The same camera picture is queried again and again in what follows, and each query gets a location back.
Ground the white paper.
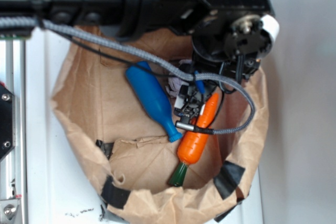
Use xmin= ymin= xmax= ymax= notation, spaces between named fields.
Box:
xmin=165 ymin=59 xmax=192 ymax=98

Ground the white plastic bin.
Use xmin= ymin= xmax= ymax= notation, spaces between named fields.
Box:
xmin=25 ymin=28 xmax=264 ymax=224

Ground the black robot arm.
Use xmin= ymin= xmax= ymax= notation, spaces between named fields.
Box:
xmin=1 ymin=0 xmax=278 ymax=119

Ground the grey braided cable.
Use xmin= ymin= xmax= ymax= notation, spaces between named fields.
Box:
xmin=0 ymin=16 xmax=256 ymax=136

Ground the thin black cable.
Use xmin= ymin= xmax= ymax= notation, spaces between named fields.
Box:
xmin=69 ymin=35 xmax=237 ymax=96

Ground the black metal bracket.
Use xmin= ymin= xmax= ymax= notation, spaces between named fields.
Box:
xmin=0 ymin=81 xmax=15 ymax=162

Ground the brown paper bag liner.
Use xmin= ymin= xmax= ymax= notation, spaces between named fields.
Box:
xmin=49 ymin=24 xmax=269 ymax=224

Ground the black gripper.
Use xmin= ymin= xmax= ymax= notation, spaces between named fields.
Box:
xmin=174 ymin=60 xmax=256 ymax=126

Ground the blue plastic toy bottle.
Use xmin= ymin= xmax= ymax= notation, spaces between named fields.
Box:
xmin=125 ymin=61 xmax=182 ymax=142

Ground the orange toy carrot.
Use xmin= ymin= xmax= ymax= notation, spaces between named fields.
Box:
xmin=169 ymin=93 xmax=219 ymax=187

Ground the aluminium frame rail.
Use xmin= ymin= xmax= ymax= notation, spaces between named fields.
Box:
xmin=1 ymin=39 xmax=28 ymax=223

